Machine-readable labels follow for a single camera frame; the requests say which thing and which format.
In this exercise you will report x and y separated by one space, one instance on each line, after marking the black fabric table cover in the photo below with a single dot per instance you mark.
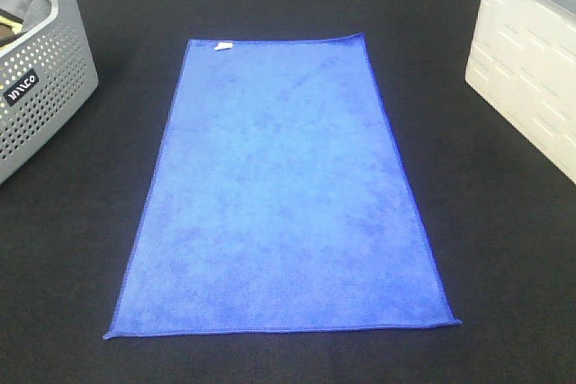
500 218

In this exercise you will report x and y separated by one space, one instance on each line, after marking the white plastic storage crate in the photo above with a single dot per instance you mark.
522 62

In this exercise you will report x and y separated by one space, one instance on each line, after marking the blue microfiber towel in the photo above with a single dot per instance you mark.
279 202

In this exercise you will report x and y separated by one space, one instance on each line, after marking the grey perforated plastic basket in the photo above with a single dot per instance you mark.
46 76

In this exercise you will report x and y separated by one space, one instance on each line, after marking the grey cloth in basket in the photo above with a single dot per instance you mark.
28 13

